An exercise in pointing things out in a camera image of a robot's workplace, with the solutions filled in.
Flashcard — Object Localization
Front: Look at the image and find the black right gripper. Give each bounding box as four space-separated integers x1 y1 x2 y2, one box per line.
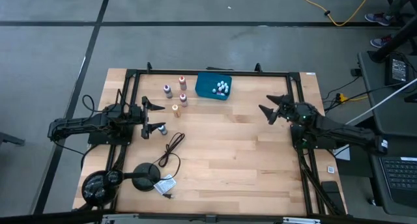
259 94 296 125

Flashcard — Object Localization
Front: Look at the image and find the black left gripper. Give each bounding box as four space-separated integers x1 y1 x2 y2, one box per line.
131 96 167 141

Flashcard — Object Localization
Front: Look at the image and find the blue plastic bin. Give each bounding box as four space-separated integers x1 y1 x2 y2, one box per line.
194 72 233 102

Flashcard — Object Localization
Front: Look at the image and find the black round-base desk lamp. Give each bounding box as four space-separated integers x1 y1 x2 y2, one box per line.
81 162 162 208

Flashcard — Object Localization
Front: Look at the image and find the yellow power plug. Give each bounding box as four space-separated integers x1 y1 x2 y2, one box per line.
335 92 369 104

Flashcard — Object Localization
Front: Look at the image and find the white rod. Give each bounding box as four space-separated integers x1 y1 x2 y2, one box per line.
345 77 417 126

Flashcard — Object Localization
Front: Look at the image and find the black crossbar with silver brackets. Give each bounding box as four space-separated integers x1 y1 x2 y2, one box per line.
0 209 417 224

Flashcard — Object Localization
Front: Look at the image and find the dark grey side table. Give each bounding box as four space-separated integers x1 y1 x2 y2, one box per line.
357 50 417 137

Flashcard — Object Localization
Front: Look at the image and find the person's shoe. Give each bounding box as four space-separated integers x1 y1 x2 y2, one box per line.
364 12 392 26
370 35 394 49

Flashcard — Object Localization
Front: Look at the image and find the black power adapter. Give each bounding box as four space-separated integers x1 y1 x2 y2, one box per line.
384 56 410 85

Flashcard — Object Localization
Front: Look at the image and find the dark grey laptop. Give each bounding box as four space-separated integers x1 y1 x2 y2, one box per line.
371 154 417 217

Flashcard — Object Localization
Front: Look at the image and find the dark grey furniture foot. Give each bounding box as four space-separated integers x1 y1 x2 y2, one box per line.
0 132 25 147

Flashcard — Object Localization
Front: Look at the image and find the black power cable with plug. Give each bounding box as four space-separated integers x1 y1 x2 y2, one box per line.
151 132 186 199

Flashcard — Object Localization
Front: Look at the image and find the black aluminium table frame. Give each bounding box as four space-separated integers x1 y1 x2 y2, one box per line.
107 61 348 218

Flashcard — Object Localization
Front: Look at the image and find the white cable tag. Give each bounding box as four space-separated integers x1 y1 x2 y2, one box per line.
152 174 177 195

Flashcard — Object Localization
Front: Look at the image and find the yellow extension cable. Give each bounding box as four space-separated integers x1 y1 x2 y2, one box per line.
291 0 375 27

